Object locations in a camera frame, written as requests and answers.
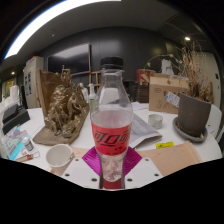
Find small glass jar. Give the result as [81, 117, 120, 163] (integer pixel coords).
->
[147, 113, 164, 130]

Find golden sculpture on brown base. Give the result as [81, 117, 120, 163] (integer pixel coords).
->
[32, 65, 91, 147]

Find folded newspaper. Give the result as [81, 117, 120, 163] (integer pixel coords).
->
[128, 101, 164, 149]

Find small white grey-lidded jar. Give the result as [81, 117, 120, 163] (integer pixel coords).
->
[21, 136, 35, 153]

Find brown cardboard box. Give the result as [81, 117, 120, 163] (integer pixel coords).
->
[148, 73, 190, 115]

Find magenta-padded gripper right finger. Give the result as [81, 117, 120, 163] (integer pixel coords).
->
[123, 146, 164, 190]

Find white spray bottle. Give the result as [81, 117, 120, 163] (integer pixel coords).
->
[87, 83, 97, 104]

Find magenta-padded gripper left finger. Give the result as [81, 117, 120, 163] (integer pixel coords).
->
[61, 146, 102, 190]

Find beige canvas mat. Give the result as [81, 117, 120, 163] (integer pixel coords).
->
[49, 139, 204, 178]

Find wooden easel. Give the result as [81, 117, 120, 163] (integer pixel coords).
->
[88, 70, 102, 93]

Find grey plant saucer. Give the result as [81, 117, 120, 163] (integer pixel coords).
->
[172, 116, 209, 144]

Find black flat box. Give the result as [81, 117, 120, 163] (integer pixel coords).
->
[1, 103, 31, 136]

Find black wall screen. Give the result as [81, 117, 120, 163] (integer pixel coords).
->
[46, 43, 93, 76]

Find white ceramic mug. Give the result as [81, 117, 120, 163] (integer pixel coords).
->
[45, 143, 76, 177]

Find dried plant in grey pot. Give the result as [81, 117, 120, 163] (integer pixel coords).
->
[168, 41, 214, 138]

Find clear bottle with red label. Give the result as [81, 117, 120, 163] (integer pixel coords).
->
[89, 55, 134, 191]

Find yellow tag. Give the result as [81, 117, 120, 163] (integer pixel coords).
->
[155, 140, 175, 150]

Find iridescent colourful sheet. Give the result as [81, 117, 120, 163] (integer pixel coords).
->
[0, 125, 33, 162]

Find thin metal stick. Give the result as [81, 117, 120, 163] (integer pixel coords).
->
[67, 151, 76, 163]

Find wooden-handled wire loop tool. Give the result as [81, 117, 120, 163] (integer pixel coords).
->
[14, 150, 42, 163]

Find white cabinet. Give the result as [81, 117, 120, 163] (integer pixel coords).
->
[22, 55, 45, 109]

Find red box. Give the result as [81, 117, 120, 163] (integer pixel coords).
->
[135, 68, 157, 84]

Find white chair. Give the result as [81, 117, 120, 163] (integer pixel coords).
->
[204, 103, 224, 139]

